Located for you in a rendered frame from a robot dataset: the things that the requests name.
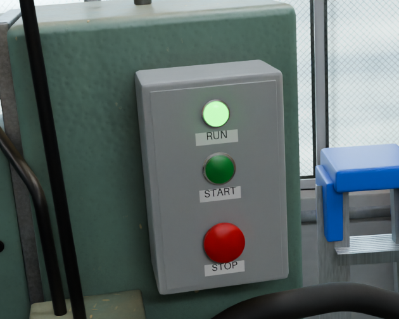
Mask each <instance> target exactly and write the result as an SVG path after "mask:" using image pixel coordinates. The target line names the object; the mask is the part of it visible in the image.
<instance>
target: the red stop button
mask: <svg viewBox="0 0 399 319"><path fill-rule="evenodd" d="M203 245H204V248H205V252H206V254H207V255H208V257H209V258H210V259H211V260H214V261H216V262H218V263H228V262H231V261H234V260H235V259H237V258H238V257H239V256H240V255H241V253H242V252H243V250H244V247H245V238H244V235H243V233H242V231H241V230H240V228H239V227H237V226H236V225H234V224H232V223H219V224H216V225H214V226H213V227H212V228H211V229H209V230H208V232H207V233H206V235H205V238H204V241H203Z"/></svg>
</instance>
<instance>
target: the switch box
mask: <svg viewBox="0 0 399 319"><path fill-rule="evenodd" d="M134 78H135V86H136V99H137V112H138V120H139V133H140V141H141V154H142V167H143V175H144V188H145V196H146V209H147V217H148V230H149V243H150V251H151V262H152V265H153V271H154V274H155V279H156V284H157V288H158V291H159V293H160V294H163V295H165V294H174V293H180V292H189V291H198V290H203V289H212V288H218V287H227V286H232V285H241V284H250V283H255V282H264V281H269V280H279V279H284V278H287V277H288V273H289V268H288V228H287V207H286V167H285V145H284V105H283V84H282V73H281V71H279V70H278V69H276V68H274V67H273V66H270V65H269V64H267V63H266V62H264V61H262V60H259V59H258V60H249V61H236V62H228V63H215V64H207V65H194V66H180V67H172V68H159V69H151V70H139V71H137V72H136V73H135V75H134ZM212 99H220V100H222V101H224V102H225V103H226V104H227V105H228V107H229V109H230V117H229V120H228V121H227V123H226V124H225V125H223V126H222V127H219V128H212V127H209V126H208V125H206V124H205V123H204V121H203V119H202V117H201V110H202V108H203V106H204V105H205V103H206V102H208V101H209V100H212ZM235 129H237V133H238V142H228V143H221V144H210V145H204V146H196V136H195V134H198V133H205V132H217V131H224V130H235ZM217 152H223V153H226V154H228V155H229V156H231V157H232V158H233V160H234V162H235V164H236V172H235V174H234V176H233V178H232V179H231V180H230V181H229V182H228V183H226V184H224V185H213V184H211V183H209V182H208V181H207V180H206V179H205V178H204V176H203V172H202V166H203V162H204V160H205V159H206V158H207V157H208V156H209V155H211V154H213V153H217ZM237 186H241V198H236V199H226V200H219V201H209V202H204V203H201V202H200V192H199V191H203V190H210V189H221V188H226V187H237ZM219 223H232V224H234V225H236V226H237V227H239V228H240V230H241V231H242V233H243V235H244V238H245V247H244V250H243V252H242V253H241V255H240V256H239V257H238V258H237V259H235V260H234V261H242V260H244V270H245V272H236V273H226V274H221V275H212V276H205V265H212V264H218V262H216V261H214V260H211V259H210V258H209V257H208V255H207V254H206V252H205V248H204V245H203V241H204V238H205V235H206V233H207V232H208V230H209V229H211V228H212V227H213V226H214V225H216V224H219ZM231 262H232V261H231Z"/></svg>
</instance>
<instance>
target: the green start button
mask: <svg viewBox="0 0 399 319"><path fill-rule="evenodd" d="M202 172H203V176H204V178H205V179H206V180H207V181H208V182H209V183H211V184H213V185H224V184H226V183H228V182H229V181H230V180H231V179H232V178H233V176H234V174H235V172H236V164H235V162H234V160H233V158H232V157H231V156H229V155H228V154H226V153H223V152H217V153H213V154H211V155H209V156H208V157H207V158H206V159H205V160H204V162H203V166H202Z"/></svg>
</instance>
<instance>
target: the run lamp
mask: <svg viewBox="0 0 399 319"><path fill-rule="evenodd" d="M201 117H202V119H203V121H204V123H205V124H206V125H208V126H209V127H212V128H219V127H222V126H223V125H225V124H226V123H227V121H228V120H229V117H230V109H229V107H228V105H227V104H226V103H225V102H224V101H222V100H220V99H212V100H209V101H208V102H206V103H205V105H204V106H203V108H202V110H201Z"/></svg>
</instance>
